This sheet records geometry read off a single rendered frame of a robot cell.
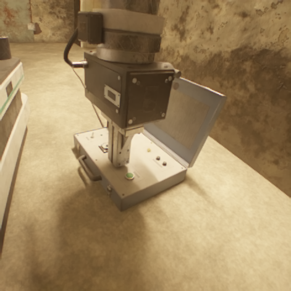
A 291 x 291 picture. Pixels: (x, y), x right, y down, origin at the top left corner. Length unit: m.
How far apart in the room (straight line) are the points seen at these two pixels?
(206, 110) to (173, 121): 0.14
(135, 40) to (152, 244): 0.48
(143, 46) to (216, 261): 0.54
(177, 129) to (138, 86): 0.38
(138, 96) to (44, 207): 0.41
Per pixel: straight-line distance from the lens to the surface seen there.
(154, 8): 0.46
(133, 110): 0.41
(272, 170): 0.91
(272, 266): 0.65
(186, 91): 0.73
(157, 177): 0.62
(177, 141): 0.73
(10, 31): 4.28
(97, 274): 0.50
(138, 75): 0.39
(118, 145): 0.56
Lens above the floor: 0.47
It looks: 33 degrees down
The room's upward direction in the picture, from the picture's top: 9 degrees clockwise
